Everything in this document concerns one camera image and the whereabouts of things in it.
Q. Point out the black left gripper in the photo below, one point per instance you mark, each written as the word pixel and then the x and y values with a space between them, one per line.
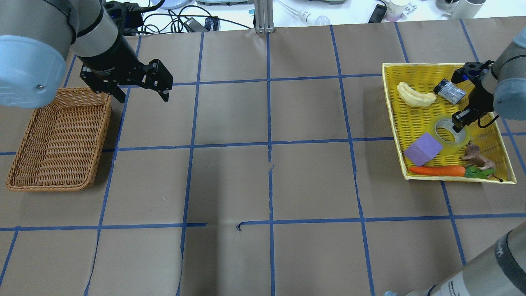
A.
pixel 110 58

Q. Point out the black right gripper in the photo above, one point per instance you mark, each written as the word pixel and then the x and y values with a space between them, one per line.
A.
pixel 479 100

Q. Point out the yellow tape roll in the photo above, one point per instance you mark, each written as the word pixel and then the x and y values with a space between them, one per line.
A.
pixel 441 127

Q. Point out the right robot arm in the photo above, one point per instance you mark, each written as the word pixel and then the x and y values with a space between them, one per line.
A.
pixel 500 269

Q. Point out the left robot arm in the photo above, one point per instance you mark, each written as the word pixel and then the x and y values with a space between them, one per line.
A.
pixel 36 37

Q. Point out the brown toy animal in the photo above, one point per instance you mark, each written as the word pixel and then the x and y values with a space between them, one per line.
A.
pixel 479 166

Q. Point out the purple foam cube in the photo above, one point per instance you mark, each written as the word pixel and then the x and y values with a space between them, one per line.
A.
pixel 424 149

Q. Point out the orange toy carrot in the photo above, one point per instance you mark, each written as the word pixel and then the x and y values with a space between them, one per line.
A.
pixel 454 171

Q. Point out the yellow woven basket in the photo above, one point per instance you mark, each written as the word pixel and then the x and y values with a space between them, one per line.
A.
pixel 409 123

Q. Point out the yellow toy banana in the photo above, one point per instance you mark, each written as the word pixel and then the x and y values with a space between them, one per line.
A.
pixel 413 98

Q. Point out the black power adapter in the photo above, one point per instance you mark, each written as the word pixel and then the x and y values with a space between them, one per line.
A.
pixel 210 24

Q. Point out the blue plate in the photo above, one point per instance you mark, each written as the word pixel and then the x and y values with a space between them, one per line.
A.
pixel 173 4

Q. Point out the brown wicker basket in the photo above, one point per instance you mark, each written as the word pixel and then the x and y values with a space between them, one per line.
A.
pixel 62 145

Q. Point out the white purple jar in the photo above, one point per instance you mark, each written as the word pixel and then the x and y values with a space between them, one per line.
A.
pixel 395 9

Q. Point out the white light bulb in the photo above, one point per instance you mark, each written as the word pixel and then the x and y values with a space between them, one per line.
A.
pixel 313 20

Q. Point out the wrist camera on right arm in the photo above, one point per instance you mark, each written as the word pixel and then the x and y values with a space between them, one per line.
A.
pixel 472 71

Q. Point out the aluminium frame post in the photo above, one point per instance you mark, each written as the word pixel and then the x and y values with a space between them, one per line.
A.
pixel 264 16

